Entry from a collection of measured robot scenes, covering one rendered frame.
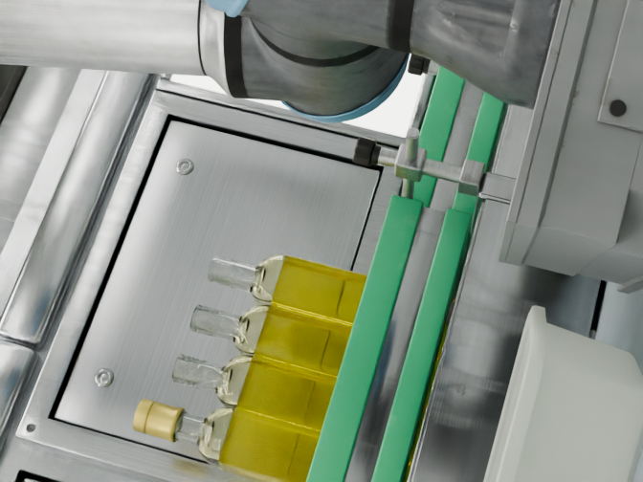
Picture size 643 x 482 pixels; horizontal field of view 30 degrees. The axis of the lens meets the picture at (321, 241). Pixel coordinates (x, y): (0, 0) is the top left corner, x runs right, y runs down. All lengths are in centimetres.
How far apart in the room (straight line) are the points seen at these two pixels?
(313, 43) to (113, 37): 18
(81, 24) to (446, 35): 31
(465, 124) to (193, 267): 37
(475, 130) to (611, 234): 65
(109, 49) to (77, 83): 68
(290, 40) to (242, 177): 67
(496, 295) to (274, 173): 45
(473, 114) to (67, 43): 54
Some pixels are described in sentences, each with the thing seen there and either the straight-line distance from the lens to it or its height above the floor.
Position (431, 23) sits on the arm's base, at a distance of 74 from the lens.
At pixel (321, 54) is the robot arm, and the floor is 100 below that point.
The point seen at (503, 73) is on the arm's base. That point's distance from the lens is 74.
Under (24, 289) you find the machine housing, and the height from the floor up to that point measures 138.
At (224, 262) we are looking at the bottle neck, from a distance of 128.
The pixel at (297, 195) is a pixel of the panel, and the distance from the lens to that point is 146.
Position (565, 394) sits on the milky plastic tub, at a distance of 69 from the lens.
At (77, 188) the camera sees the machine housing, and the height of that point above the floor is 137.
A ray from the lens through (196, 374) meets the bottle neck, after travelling 124.
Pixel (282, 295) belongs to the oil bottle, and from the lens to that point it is 124.
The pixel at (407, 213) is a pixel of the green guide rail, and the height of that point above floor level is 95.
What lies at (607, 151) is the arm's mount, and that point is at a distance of 68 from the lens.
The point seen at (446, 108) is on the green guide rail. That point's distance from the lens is 132.
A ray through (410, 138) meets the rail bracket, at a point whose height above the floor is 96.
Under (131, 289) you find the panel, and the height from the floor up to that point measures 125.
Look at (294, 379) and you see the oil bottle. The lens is 121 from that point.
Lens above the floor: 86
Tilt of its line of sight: 8 degrees up
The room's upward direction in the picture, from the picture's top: 76 degrees counter-clockwise
